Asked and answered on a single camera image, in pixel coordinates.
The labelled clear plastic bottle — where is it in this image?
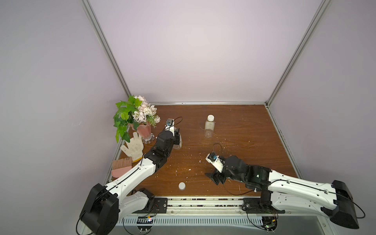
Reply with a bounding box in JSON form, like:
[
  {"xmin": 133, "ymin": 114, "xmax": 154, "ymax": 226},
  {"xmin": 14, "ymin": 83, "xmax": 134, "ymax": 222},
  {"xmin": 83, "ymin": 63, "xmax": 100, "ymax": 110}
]
[{"xmin": 173, "ymin": 134, "xmax": 182, "ymax": 149}]

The white bottle cap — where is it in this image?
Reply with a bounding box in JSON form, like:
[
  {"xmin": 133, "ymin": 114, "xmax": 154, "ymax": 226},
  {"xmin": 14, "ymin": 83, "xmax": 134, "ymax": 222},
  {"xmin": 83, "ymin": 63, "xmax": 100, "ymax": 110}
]
[
  {"xmin": 207, "ymin": 115, "xmax": 214, "ymax": 122},
  {"xmin": 178, "ymin": 182, "xmax": 186, "ymax": 191}
]

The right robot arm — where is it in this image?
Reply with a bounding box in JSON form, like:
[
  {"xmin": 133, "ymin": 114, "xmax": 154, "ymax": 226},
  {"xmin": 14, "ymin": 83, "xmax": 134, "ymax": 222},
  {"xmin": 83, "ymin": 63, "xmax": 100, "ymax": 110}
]
[{"xmin": 206, "ymin": 152, "xmax": 359, "ymax": 229}]

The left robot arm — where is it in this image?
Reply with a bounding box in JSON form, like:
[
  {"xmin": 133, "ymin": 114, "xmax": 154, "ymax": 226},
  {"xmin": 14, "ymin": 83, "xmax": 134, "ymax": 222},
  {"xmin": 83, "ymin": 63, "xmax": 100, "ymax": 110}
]
[{"xmin": 78, "ymin": 127, "xmax": 181, "ymax": 235}]

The pink glass vase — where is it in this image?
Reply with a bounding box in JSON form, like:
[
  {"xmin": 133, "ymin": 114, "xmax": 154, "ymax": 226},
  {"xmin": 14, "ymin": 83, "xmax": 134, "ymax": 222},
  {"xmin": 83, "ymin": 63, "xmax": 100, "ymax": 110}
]
[{"xmin": 137, "ymin": 123, "xmax": 155, "ymax": 144}]

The white knitted work glove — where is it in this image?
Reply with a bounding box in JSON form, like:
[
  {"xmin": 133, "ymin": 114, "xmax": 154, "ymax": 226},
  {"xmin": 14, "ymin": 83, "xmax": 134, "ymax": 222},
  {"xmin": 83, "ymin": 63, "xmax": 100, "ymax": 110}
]
[{"xmin": 120, "ymin": 132, "xmax": 144, "ymax": 163}]

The artificial flower bouquet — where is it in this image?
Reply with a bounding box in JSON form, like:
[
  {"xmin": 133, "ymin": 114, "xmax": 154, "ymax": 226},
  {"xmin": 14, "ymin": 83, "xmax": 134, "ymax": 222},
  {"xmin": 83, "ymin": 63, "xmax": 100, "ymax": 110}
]
[{"xmin": 113, "ymin": 96, "xmax": 161, "ymax": 142}]

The pink brush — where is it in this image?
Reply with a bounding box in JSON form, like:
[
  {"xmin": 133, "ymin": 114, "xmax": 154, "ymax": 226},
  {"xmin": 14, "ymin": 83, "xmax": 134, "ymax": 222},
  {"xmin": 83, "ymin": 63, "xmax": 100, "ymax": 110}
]
[{"xmin": 111, "ymin": 157, "xmax": 133, "ymax": 178}]

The right electronics board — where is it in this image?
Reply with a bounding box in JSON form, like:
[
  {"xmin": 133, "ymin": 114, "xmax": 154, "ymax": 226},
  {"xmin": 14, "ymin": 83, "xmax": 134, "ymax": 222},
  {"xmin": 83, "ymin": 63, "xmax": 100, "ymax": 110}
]
[{"xmin": 261, "ymin": 216, "xmax": 278, "ymax": 232}]

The electronics board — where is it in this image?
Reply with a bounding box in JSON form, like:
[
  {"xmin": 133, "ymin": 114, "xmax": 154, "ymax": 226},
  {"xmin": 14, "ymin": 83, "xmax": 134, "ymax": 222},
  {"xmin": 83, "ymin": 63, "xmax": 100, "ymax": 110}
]
[
  {"xmin": 261, "ymin": 216, "xmax": 278, "ymax": 232},
  {"xmin": 136, "ymin": 216, "xmax": 153, "ymax": 235}
]

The left electronics board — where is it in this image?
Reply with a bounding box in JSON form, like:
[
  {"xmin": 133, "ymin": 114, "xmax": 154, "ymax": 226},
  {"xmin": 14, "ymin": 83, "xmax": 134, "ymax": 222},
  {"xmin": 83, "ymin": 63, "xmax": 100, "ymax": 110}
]
[{"xmin": 136, "ymin": 216, "xmax": 153, "ymax": 235}]

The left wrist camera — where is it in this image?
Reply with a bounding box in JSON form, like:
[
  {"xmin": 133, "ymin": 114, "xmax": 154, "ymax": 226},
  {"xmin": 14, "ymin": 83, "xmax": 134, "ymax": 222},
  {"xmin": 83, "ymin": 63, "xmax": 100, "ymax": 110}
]
[{"xmin": 164, "ymin": 118, "xmax": 174, "ymax": 133}]

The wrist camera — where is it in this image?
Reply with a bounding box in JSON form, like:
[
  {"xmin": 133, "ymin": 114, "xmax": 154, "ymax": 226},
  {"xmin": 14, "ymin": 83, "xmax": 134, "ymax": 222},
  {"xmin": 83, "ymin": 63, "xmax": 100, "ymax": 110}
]
[
  {"xmin": 164, "ymin": 118, "xmax": 174, "ymax": 133},
  {"xmin": 206, "ymin": 152, "xmax": 224, "ymax": 173}
]

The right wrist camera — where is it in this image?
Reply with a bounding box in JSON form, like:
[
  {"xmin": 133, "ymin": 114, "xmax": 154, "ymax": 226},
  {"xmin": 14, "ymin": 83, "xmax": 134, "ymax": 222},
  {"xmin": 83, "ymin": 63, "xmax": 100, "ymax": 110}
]
[{"xmin": 206, "ymin": 152, "xmax": 224, "ymax": 173}]

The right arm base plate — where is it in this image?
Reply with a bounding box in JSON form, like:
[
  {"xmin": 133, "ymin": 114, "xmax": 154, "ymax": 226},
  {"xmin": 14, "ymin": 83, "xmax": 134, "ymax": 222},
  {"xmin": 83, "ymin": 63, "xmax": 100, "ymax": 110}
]
[{"xmin": 241, "ymin": 198, "xmax": 286, "ymax": 214}]

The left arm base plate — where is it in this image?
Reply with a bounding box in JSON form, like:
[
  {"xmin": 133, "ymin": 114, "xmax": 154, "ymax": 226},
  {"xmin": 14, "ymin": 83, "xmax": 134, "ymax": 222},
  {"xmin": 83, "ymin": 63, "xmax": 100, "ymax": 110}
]
[{"xmin": 135, "ymin": 197, "xmax": 168, "ymax": 214}]

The aluminium front rail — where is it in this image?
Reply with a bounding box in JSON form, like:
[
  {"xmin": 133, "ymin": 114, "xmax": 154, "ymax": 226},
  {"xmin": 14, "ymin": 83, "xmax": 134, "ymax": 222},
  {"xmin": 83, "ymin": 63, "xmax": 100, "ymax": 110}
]
[{"xmin": 86, "ymin": 196, "xmax": 328, "ymax": 217}]

